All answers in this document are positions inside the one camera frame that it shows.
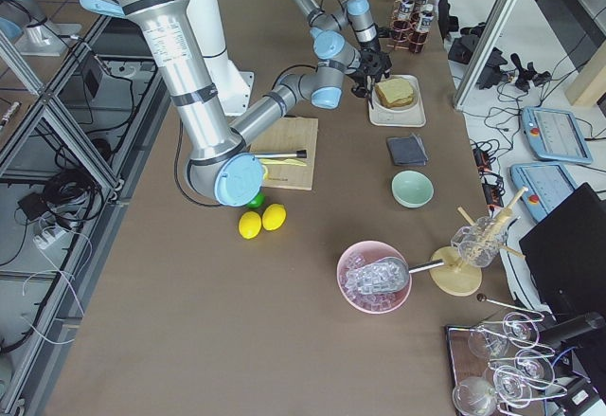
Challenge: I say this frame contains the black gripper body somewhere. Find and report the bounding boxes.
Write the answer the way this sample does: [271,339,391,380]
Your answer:
[357,48,392,85]
[345,55,366,85]

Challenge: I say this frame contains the bread slice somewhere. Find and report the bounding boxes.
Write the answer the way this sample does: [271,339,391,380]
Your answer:
[374,77,419,106]

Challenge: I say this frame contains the white round plate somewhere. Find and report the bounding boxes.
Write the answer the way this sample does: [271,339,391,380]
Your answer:
[371,75,420,111]

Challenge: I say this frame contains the cream rabbit tray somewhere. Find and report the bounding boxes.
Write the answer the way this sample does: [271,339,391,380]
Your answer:
[368,74,426,128]

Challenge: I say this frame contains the tea bottle upper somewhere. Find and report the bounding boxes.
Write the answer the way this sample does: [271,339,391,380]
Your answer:
[393,0,414,31]

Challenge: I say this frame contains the tea bottle lower right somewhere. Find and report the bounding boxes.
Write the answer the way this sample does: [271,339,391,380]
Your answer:
[409,4,434,54]

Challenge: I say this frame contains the grey folded cloth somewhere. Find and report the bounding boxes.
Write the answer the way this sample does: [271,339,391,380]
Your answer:
[386,134,429,166]

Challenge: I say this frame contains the wooden cutting board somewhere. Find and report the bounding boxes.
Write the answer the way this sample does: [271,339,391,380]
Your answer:
[250,118,318,190]

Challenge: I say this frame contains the green bowl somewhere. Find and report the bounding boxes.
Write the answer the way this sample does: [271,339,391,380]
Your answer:
[391,171,435,208]

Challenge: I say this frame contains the yellow plastic knife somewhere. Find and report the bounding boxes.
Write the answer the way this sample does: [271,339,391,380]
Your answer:
[259,158,308,167]

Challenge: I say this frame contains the green lime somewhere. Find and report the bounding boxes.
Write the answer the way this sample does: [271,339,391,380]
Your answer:
[246,191,265,208]

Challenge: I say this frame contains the yellow lemon upper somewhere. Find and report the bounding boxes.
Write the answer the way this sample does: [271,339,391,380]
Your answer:
[261,204,287,231]

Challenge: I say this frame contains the yellow lemon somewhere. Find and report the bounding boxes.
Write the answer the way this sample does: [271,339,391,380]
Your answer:
[238,211,262,240]
[261,204,287,231]

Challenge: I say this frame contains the yellow lemon lower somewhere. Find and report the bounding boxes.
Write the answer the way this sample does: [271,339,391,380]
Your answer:
[238,211,262,240]

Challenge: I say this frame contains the metal ice scoop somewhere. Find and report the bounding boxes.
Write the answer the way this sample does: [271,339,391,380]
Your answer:
[345,257,445,295]

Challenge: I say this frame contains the glass mug on stand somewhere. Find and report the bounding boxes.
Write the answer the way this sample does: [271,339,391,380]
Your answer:
[451,217,507,268]

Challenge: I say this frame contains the upper teach pendant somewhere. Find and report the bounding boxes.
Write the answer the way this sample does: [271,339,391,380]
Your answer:
[521,107,594,164]

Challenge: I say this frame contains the teach pendant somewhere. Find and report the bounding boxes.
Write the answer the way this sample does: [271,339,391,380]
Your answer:
[509,162,578,222]
[521,107,594,164]

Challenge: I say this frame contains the lower teach pendant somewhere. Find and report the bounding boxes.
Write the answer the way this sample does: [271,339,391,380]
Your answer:
[509,162,578,222]

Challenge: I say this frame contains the wooden stand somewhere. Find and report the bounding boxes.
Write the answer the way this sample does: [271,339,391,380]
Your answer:
[430,187,528,297]

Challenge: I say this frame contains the pink ice bucket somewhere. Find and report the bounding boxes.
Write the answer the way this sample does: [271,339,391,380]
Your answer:
[336,241,412,315]

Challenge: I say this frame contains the black laptop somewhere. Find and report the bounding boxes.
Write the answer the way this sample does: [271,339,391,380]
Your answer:
[520,183,605,317]

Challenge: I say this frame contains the white power strip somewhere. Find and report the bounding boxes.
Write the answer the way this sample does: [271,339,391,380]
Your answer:
[33,226,68,251]

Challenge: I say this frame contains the copper wire bottle rack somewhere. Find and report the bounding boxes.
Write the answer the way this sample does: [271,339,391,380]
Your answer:
[389,1,419,51]

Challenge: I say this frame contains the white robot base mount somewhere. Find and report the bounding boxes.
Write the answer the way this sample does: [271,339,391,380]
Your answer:
[187,0,255,118]

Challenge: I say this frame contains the aluminium frame post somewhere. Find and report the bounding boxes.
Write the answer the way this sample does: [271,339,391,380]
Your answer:
[453,0,517,111]

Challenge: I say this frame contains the wire glass rack tray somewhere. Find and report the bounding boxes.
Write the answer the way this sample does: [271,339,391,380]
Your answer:
[445,310,567,415]

